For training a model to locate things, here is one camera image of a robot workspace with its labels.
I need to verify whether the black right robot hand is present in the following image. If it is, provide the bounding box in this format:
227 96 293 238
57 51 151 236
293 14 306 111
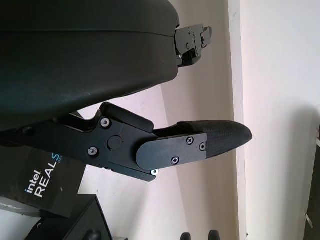
180 231 221 240

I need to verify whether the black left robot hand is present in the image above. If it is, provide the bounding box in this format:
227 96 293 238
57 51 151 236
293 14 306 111
0 0 253 182

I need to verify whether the black Intel RealSense box lid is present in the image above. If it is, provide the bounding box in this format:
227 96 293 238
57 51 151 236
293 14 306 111
0 147 86 219

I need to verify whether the black camera box base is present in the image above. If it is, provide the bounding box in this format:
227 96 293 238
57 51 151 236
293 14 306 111
24 193 116 240

